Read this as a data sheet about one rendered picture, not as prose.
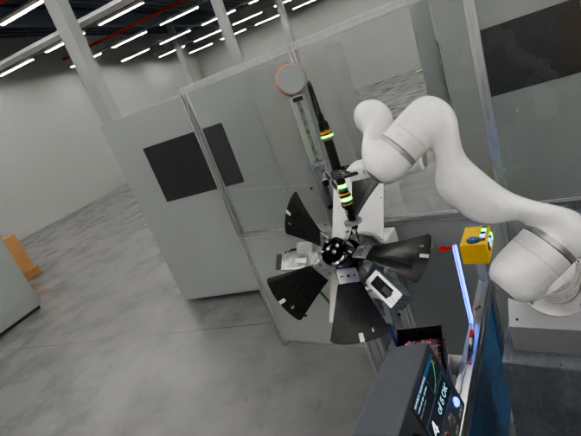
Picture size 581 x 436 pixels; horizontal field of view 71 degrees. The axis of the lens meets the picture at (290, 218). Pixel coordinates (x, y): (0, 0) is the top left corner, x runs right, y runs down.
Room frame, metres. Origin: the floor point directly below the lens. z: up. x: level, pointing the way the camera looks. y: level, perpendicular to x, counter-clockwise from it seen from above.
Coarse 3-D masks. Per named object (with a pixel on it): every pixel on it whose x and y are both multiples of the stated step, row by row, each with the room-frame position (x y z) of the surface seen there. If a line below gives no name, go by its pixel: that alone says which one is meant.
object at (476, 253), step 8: (464, 232) 1.55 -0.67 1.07; (472, 232) 1.52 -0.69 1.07; (480, 232) 1.50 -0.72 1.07; (488, 232) 1.48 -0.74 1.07; (464, 240) 1.48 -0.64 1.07; (480, 240) 1.44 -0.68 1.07; (464, 248) 1.45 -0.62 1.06; (472, 248) 1.43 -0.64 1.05; (480, 248) 1.41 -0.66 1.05; (464, 256) 1.45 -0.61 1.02; (472, 256) 1.43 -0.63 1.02; (480, 256) 1.42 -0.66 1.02; (488, 256) 1.40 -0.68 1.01
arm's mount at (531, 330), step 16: (512, 304) 1.03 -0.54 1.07; (512, 320) 1.00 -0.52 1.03; (528, 320) 0.98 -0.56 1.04; (544, 320) 0.95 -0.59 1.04; (560, 320) 0.93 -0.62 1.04; (576, 320) 0.91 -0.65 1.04; (512, 336) 1.00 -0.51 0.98; (528, 336) 0.97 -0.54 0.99; (544, 336) 0.95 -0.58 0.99; (560, 336) 0.92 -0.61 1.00; (576, 336) 0.90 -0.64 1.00; (560, 352) 0.93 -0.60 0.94; (576, 352) 0.90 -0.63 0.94
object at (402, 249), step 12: (408, 240) 1.42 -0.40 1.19; (420, 240) 1.39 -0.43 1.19; (372, 252) 1.44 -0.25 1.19; (384, 252) 1.41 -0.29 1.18; (396, 252) 1.38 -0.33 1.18; (408, 252) 1.36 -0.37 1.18; (420, 252) 1.34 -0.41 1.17; (384, 264) 1.35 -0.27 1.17; (396, 264) 1.33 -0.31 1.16; (408, 264) 1.31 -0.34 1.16; (420, 264) 1.29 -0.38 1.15; (408, 276) 1.27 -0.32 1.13; (420, 276) 1.25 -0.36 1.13
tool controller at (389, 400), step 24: (384, 360) 0.80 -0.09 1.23; (408, 360) 0.75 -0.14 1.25; (432, 360) 0.75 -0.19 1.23; (384, 384) 0.72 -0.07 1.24; (408, 384) 0.68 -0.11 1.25; (432, 384) 0.70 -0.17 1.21; (384, 408) 0.65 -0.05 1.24; (408, 408) 0.62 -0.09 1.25; (432, 408) 0.66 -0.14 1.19; (456, 408) 0.72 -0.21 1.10; (360, 432) 0.63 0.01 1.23; (384, 432) 0.59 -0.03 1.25; (408, 432) 0.59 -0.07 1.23; (456, 432) 0.68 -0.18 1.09
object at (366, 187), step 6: (360, 180) 1.64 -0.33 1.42; (366, 180) 1.59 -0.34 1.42; (372, 180) 1.55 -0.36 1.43; (354, 186) 1.67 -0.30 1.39; (360, 186) 1.62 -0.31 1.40; (366, 186) 1.57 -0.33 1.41; (372, 186) 1.53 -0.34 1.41; (354, 192) 1.65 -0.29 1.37; (360, 192) 1.59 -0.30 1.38; (366, 192) 1.54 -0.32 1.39; (372, 192) 1.51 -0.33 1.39; (354, 198) 1.62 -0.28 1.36; (360, 198) 1.56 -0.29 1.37; (366, 198) 1.52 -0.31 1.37; (354, 204) 1.58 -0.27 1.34; (360, 204) 1.54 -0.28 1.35; (354, 210) 1.55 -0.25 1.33; (360, 210) 1.51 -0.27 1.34
